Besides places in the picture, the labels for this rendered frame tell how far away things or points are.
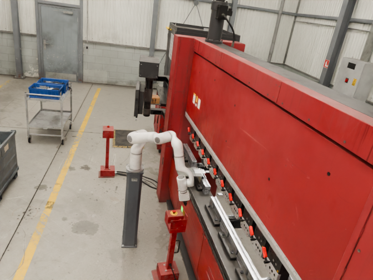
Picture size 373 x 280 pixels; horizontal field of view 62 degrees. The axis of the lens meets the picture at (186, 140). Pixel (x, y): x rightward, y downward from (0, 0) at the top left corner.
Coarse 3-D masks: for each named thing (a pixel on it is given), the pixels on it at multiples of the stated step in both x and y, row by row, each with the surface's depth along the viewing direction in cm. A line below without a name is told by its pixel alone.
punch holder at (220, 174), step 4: (220, 172) 276; (216, 176) 285; (220, 176) 276; (224, 176) 269; (216, 180) 284; (220, 180) 276; (224, 180) 271; (216, 184) 284; (220, 184) 275; (224, 184) 273; (220, 188) 275
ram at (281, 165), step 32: (192, 64) 374; (192, 96) 371; (224, 96) 273; (256, 96) 216; (224, 128) 271; (256, 128) 215; (288, 128) 178; (224, 160) 269; (256, 160) 214; (288, 160) 178; (320, 160) 152; (352, 160) 132; (256, 192) 212; (288, 192) 177; (320, 192) 151; (352, 192) 132; (288, 224) 176; (320, 224) 150; (352, 224) 131; (288, 256) 175; (320, 256) 150
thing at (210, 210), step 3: (207, 204) 301; (207, 207) 297; (210, 207) 298; (207, 210) 295; (210, 210) 293; (210, 213) 289; (213, 213) 289; (210, 216) 286; (213, 216) 285; (213, 219) 281; (213, 222) 278; (216, 222) 278; (216, 225) 276; (219, 225) 277
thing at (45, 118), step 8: (24, 96) 524; (48, 96) 531; (56, 96) 532; (64, 96) 569; (40, 112) 615; (48, 112) 621; (56, 112) 627; (64, 112) 633; (32, 120) 574; (40, 120) 580; (48, 120) 586; (56, 120) 591; (64, 120) 596; (56, 128) 555; (56, 136) 561
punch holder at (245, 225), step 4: (244, 208) 229; (244, 212) 229; (248, 212) 223; (244, 216) 229; (248, 216) 223; (248, 220) 223; (252, 220) 217; (240, 224) 234; (244, 224) 229; (248, 224) 222; (252, 224) 217; (244, 228) 228; (248, 228) 222; (244, 232) 227; (248, 232) 221; (248, 236) 221
